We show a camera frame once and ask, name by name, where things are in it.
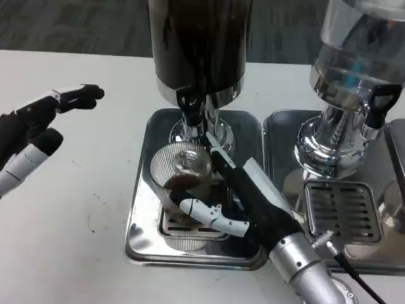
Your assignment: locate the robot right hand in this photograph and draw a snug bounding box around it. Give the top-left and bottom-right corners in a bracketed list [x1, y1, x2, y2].
[168, 130, 305, 248]

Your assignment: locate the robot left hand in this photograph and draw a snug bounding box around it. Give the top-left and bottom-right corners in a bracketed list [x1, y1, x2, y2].
[0, 83, 106, 199]

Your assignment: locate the clear ribbed glass cup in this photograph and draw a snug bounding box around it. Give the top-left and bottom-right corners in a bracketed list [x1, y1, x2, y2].
[149, 141, 223, 223]

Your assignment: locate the steel tray under clear dispenser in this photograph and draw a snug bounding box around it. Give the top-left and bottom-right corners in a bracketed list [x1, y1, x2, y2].
[262, 109, 405, 272]

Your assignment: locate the slotted grid of dark dispenser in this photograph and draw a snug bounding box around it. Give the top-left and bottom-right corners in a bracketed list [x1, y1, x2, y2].
[158, 179, 237, 242]

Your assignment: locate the slotted grid of clear dispenser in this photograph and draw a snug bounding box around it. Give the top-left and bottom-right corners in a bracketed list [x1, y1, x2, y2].
[303, 180, 384, 244]

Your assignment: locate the black tap of dark dispenser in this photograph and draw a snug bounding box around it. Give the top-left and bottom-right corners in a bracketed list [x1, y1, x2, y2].
[175, 88, 205, 134]

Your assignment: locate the steel tray under dark dispenser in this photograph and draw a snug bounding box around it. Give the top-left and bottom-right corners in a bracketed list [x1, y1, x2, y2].
[124, 107, 270, 272]

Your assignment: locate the clear drink dispenser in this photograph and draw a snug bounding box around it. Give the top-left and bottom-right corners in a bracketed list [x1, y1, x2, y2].
[293, 0, 405, 178]

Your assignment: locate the dark drink dispenser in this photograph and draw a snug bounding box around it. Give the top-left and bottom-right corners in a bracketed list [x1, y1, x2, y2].
[147, 0, 254, 156]

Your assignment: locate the black tap of clear dispenser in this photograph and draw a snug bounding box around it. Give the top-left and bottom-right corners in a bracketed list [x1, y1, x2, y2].
[366, 83, 400, 129]

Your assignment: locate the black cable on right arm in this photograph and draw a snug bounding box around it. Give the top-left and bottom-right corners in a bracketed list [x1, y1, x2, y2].
[311, 231, 387, 304]

